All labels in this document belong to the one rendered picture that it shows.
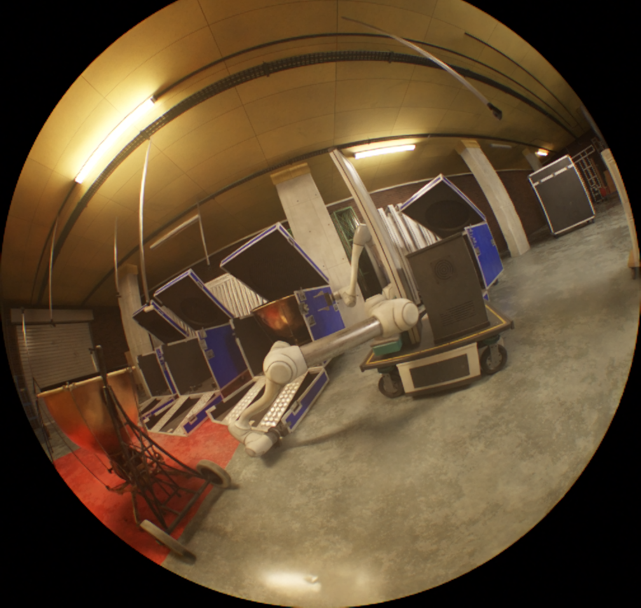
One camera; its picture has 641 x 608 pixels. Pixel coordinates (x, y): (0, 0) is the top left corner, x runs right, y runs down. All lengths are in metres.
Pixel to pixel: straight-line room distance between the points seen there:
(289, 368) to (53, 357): 7.42
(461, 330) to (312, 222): 2.72
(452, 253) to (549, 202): 5.16
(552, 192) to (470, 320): 5.27
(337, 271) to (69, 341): 7.98
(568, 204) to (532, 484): 5.80
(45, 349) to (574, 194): 13.72
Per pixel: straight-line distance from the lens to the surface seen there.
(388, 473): 0.96
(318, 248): 3.12
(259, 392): 2.18
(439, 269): 1.08
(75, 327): 8.08
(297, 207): 3.42
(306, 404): 1.63
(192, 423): 2.23
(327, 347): 0.83
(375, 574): 0.80
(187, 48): 2.51
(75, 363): 7.84
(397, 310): 0.90
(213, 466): 1.19
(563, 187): 6.19
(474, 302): 1.13
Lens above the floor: 0.77
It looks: 4 degrees up
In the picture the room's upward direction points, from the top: 21 degrees counter-clockwise
